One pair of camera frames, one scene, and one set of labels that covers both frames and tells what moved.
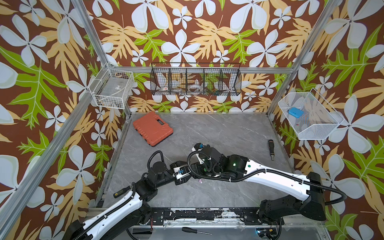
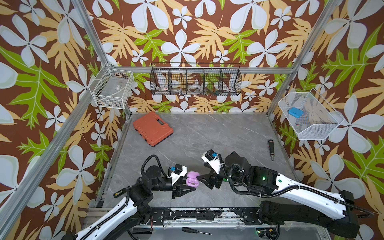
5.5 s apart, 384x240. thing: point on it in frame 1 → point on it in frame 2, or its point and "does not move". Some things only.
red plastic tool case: (152, 128) does not move
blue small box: (295, 112) does not move
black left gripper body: (173, 165) → (174, 184)
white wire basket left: (111, 88) does not move
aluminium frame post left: (96, 40) does not move
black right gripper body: (202, 154) → (213, 178)
